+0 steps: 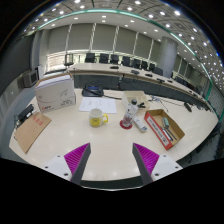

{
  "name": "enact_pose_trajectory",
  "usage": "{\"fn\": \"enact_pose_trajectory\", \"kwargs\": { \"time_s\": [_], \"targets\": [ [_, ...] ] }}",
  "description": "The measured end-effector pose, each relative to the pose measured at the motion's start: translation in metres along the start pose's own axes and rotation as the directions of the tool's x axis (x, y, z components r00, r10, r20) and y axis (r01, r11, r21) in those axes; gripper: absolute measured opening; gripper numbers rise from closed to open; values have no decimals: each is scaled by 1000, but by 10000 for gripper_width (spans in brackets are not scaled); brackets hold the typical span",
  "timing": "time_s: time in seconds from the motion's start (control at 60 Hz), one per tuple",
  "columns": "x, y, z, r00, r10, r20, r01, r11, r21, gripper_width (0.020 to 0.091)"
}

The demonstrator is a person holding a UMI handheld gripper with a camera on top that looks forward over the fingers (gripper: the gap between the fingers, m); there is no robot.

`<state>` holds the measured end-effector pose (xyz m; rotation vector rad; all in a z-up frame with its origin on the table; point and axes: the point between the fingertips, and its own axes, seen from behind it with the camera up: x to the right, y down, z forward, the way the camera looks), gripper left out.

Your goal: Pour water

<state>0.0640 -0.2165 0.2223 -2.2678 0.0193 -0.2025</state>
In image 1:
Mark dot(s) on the black electronic device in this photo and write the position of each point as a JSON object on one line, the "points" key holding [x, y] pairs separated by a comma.
{"points": [[26, 112]]}

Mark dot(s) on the white paper sheets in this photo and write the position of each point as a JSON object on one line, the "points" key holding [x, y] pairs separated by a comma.
{"points": [[98, 105]]}

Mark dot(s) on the group of black office chairs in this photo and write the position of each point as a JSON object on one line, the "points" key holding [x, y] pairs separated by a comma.
{"points": [[115, 59]]}

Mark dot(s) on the flat brown cardboard piece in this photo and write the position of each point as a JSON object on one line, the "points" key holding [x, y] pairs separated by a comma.
{"points": [[31, 131]]}

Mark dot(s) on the flat round red coaster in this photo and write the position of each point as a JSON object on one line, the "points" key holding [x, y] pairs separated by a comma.
{"points": [[122, 126]]}

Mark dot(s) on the long curved conference desk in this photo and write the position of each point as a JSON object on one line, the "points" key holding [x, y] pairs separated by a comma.
{"points": [[110, 81]]}

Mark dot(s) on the small open beige box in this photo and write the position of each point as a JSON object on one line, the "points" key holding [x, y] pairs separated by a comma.
{"points": [[128, 96]]}

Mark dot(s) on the old grey monitor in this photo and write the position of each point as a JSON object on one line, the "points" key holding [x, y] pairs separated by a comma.
{"points": [[30, 78]]}

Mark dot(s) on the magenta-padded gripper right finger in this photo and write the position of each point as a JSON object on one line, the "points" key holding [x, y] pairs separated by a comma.
{"points": [[146, 159]]}

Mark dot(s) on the small teal block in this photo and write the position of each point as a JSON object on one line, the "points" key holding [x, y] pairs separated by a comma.
{"points": [[165, 122]]}

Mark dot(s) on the clear plastic water bottle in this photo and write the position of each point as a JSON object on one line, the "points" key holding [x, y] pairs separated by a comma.
{"points": [[130, 115]]}

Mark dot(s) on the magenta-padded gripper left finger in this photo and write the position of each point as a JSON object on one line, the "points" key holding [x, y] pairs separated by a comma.
{"points": [[78, 158]]}

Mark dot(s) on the black remote control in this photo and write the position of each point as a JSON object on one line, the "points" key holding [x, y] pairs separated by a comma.
{"points": [[188, 107]]}

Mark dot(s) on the open red-sided cardboard box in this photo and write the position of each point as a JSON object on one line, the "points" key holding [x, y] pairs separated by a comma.
{"points": [[155, 128]]}

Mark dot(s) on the large white carton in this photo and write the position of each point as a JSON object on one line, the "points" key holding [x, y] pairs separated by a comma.
{"points": [[55, 95]]}

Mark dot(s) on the white and yellow mug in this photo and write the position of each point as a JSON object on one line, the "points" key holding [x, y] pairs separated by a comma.
{"points": [[96, 118]]}

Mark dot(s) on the black desk telephone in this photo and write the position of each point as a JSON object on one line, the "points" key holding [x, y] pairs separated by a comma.
{"points": [[92, 90]]}

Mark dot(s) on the group of ceiling lights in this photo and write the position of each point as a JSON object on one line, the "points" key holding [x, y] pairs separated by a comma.
{"points": [[104, 16]]}

